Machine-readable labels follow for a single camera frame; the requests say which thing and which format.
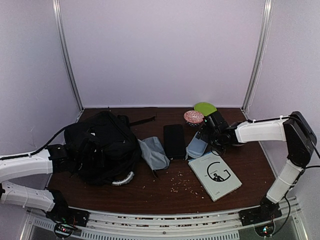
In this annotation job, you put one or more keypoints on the left aluminium frame post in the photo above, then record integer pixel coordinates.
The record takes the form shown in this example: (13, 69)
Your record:
(65, 53)

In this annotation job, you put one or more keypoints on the black student backpack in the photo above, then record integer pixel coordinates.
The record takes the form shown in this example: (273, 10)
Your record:
(104, 148)

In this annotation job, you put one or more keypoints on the grey reader book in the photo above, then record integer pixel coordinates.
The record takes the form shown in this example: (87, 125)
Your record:
(215, 175)

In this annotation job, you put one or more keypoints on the black leather pouch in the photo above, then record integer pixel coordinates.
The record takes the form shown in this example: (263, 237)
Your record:
(174, 142)

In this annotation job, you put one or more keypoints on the green plate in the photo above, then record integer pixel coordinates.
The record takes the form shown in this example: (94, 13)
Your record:
(205, 108)

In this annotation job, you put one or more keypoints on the blue-grey glasses case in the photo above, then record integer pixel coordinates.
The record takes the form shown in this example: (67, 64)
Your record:
(196, 148)

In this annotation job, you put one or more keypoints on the red patterned bowl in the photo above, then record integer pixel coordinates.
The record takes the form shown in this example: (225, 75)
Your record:
(193, 118)

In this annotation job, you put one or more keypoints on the right aluminium frame post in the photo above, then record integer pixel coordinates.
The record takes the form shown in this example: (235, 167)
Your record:
(257, 64)

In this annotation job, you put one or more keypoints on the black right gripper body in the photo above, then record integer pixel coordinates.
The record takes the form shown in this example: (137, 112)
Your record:
(213, 139)

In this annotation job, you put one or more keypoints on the aluminium frame post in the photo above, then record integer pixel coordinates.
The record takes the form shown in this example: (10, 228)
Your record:
(65, 53)
(257, 64)

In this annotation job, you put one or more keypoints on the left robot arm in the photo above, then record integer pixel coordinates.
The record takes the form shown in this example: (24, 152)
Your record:
(51, 159)

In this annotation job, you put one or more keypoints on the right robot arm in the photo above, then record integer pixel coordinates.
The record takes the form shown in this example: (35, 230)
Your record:
(287, 141)

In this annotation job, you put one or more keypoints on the grey plastic bag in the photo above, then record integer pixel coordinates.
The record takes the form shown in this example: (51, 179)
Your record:
(154, 154)

